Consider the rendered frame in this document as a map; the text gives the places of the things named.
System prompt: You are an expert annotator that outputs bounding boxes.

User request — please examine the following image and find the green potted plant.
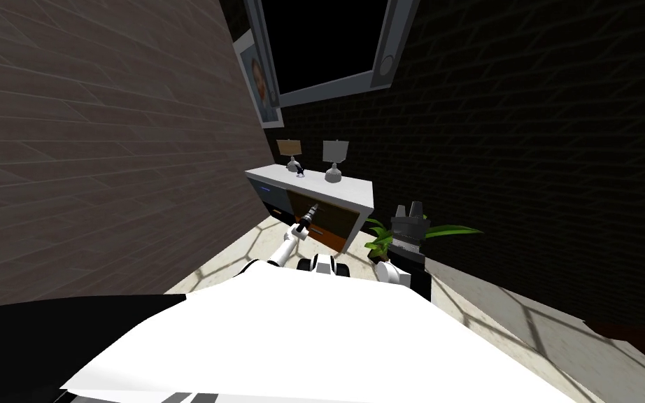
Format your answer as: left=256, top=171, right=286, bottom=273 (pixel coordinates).
left=362, top=215, right=484, bottom=265

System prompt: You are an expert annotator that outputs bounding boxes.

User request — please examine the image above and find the grey framed wall television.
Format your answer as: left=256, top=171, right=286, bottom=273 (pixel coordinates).
left=242, top=0, right=422, bottom=109

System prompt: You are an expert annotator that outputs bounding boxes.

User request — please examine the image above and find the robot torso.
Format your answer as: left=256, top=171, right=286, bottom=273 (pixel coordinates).
left=60, top=251, right=578, bottom=403

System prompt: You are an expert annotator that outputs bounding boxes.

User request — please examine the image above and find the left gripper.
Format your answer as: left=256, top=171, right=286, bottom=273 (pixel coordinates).
left=295, top=204, right=320, bottom=233

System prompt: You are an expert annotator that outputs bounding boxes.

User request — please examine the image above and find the white framed portrait picture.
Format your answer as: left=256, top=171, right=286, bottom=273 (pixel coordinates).
left=232, top=27, right=286, bottom=130

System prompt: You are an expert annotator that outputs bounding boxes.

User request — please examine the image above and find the white sideboard with lamps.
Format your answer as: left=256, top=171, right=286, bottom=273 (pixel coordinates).
left=244, top=139, right=376, bottom=256

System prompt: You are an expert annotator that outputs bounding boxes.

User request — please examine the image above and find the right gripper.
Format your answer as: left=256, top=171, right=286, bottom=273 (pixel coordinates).
left=390, top=201, right=432, bottom=241

